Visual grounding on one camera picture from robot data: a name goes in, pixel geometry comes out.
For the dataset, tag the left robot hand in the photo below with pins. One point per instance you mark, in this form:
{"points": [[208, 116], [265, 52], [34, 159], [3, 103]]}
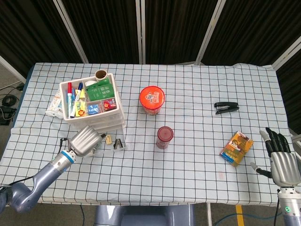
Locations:
{"points": [[84, 141]]}

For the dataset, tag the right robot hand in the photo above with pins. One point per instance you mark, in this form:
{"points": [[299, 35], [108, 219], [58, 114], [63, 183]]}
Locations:
{"points": [[285, 169]]}

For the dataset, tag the white desk organizer with drawers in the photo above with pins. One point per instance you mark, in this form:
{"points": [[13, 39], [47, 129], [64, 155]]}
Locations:
{"points": [[98, 120]]}

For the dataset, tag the clear drawer holding erasers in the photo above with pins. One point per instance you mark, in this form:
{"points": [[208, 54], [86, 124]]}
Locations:
{"points": [[125, 142]]}

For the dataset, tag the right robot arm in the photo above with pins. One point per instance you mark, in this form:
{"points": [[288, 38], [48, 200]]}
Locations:
{"points": [[290, 207]]}

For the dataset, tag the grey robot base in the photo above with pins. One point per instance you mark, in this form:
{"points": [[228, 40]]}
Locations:
{"points": [[143, 215]]}

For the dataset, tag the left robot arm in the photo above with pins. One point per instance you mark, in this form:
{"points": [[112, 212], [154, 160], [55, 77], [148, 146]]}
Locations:
{"points": [[44, 176]]}

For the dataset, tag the orange cartoon card box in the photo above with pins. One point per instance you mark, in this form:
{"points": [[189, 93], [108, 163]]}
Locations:
{"points": [[236, 149]]}

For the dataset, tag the beige eraser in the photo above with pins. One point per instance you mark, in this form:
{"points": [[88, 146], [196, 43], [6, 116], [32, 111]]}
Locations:
{"points": [[108, 139]]}

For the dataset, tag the yellow lion eraser pack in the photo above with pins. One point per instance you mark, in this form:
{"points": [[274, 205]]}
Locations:
{"points": [[80, 110]]}

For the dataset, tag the blue packet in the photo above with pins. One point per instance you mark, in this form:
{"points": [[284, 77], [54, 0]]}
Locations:
{"points": [[92, 109]]}

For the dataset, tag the black staple remover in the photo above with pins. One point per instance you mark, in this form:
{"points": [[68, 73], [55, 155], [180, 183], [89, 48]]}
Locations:
{"points": [[118, 143]]}

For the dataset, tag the red cartoon packet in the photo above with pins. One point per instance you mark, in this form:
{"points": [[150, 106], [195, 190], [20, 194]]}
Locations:
{"points": [[109, 104]]}

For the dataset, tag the blue-capped marker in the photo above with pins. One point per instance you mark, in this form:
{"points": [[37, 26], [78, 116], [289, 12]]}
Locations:
{"points": [[77, 96]]}

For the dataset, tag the clear plastic wrapped packet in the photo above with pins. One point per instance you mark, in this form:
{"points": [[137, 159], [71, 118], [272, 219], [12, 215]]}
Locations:
{"points": [[54, 104]]}

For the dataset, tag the red-capped marker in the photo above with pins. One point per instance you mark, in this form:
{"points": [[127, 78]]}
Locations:
{"points": [[69, 94]]}

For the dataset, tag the green tea packet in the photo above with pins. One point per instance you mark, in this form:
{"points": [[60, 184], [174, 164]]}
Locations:
{"points": [[100, 91]]}

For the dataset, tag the cardboard tube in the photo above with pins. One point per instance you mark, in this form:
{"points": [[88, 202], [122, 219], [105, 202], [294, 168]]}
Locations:
{"points": [[101, 75]]}

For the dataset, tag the orange instant noodle cup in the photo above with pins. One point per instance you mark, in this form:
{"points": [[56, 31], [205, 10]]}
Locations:
{"points": [[152, 97]]}

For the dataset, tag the black stapler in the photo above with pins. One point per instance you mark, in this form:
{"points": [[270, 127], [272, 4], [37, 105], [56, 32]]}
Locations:
{"points": [[227, 106]]}

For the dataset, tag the checkered tablecloth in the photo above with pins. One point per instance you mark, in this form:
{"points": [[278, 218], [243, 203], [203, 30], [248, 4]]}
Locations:
{"points": [[164, 174]]}

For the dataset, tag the dark folding screen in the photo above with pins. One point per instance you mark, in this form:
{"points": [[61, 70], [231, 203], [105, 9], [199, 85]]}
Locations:
{"points": [[105, 28]]}

